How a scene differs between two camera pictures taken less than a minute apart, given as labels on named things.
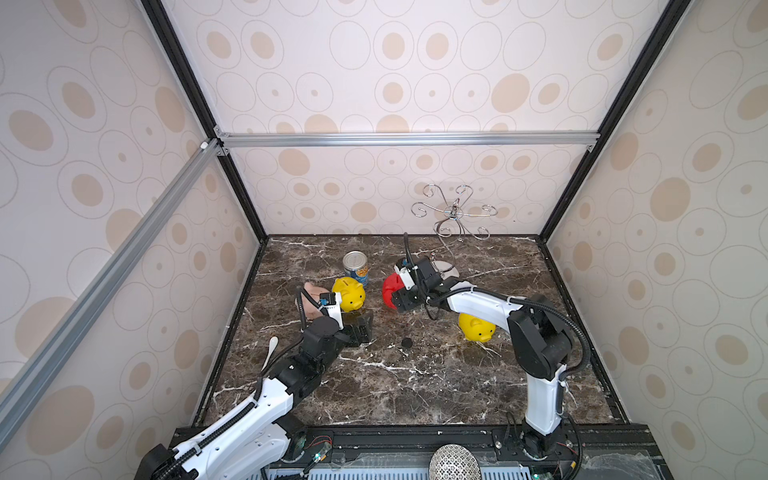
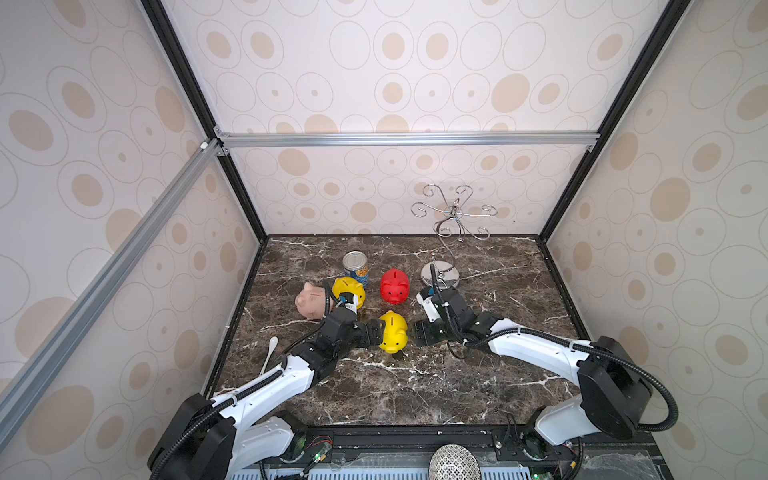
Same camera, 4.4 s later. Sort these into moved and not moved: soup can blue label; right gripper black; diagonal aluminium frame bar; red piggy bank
Moved: right gripper black
Not moved: diagonal aluminium frame bar; red piggy bank; soup can blue label
